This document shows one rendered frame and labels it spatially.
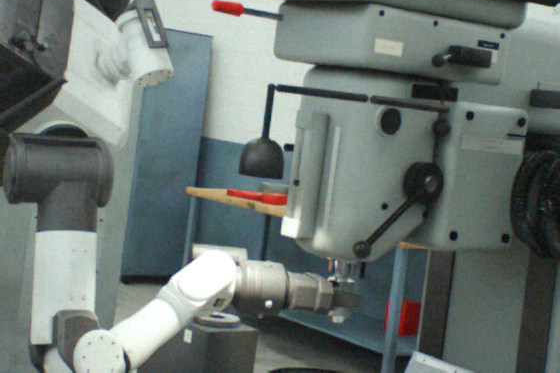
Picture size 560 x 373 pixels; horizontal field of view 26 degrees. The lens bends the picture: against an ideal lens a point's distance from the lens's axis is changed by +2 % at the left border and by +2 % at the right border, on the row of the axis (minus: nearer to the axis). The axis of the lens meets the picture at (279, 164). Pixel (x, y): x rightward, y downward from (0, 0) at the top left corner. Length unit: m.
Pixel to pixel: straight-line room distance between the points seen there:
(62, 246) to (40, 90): 0.24
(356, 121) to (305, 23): 0.19
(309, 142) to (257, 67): 7.29
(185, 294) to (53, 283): 0.22
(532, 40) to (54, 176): 0.87
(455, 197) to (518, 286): 0.30
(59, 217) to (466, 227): 0.70
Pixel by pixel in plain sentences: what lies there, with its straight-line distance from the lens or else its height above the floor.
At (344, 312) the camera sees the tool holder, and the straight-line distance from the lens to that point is 2.05.
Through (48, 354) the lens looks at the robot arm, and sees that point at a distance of 1.89.
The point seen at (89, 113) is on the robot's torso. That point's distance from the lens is 1.94.
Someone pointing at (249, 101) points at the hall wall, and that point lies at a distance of 9.26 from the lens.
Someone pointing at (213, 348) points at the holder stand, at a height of 1.09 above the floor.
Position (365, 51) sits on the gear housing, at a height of 1.65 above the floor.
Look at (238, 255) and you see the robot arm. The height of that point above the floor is 1.29.
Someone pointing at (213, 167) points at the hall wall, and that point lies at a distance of 9.55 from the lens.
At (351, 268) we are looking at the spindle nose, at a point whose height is 1.29.
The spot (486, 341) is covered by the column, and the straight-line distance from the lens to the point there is 2.33.
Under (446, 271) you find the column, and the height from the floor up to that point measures 1.27.
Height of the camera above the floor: 1.56
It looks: 3 degrees down
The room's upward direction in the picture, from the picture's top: 7 degrees clockwise
